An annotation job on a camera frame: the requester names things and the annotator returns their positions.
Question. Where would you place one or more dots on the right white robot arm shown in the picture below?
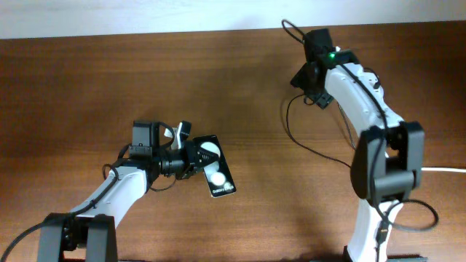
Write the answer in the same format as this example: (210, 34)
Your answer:
(387, 165)

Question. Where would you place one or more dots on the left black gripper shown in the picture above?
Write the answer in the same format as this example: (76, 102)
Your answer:
(191, 153)

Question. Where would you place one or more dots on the black smartphone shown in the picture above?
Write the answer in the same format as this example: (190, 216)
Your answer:
(217, 174)

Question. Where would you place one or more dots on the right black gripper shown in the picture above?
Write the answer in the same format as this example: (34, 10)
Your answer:
(322, 99)

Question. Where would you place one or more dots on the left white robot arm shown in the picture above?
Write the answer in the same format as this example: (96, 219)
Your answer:
(156, 150)

